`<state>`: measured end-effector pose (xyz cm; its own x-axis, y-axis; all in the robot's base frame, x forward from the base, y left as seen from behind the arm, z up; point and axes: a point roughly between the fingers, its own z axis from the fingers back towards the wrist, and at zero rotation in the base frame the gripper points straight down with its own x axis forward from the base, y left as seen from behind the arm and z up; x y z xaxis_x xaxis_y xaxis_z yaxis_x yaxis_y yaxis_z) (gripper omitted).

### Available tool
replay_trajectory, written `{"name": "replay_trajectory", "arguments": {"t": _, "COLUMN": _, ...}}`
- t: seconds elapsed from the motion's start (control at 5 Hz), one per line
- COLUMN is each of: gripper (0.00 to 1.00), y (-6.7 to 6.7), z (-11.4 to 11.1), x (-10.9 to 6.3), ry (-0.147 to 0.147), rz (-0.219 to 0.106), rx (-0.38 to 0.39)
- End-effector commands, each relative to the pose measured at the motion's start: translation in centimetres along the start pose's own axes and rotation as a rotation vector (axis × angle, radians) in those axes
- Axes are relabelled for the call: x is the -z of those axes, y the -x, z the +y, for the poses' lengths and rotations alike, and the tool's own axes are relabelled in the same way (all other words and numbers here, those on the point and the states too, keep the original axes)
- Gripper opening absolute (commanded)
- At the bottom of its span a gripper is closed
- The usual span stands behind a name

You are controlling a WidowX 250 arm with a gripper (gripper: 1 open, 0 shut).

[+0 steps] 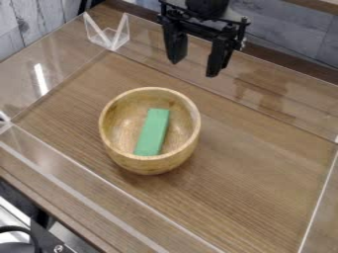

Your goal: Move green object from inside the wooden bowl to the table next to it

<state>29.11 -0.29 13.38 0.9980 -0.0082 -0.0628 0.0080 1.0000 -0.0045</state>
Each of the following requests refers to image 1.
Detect clear acrylic enclosure walls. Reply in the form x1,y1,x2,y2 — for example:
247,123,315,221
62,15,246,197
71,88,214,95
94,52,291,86
0,8,338,253

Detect clear acrylic corner bracket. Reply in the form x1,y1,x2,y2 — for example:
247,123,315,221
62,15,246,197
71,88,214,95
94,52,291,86
83,12,130,51

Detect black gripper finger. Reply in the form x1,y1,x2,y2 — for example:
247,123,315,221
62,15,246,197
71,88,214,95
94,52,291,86
206,36,234,77
163,20,187,64

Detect wooden bowl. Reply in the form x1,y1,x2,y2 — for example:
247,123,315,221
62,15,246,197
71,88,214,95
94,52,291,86
99,87,201,175

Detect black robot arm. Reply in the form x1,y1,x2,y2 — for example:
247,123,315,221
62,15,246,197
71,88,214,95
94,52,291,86
159,0,251,77

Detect green rectangular block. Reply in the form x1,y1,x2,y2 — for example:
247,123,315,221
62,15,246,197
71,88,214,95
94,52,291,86
134,109,170,156

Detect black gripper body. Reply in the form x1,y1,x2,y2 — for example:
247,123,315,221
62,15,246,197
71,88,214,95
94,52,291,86
159,0,251,50

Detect black cable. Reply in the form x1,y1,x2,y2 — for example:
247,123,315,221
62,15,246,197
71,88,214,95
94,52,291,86
0,224,39,253

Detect black metal table frame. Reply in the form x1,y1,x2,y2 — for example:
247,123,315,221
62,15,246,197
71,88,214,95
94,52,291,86
0,179,98,253

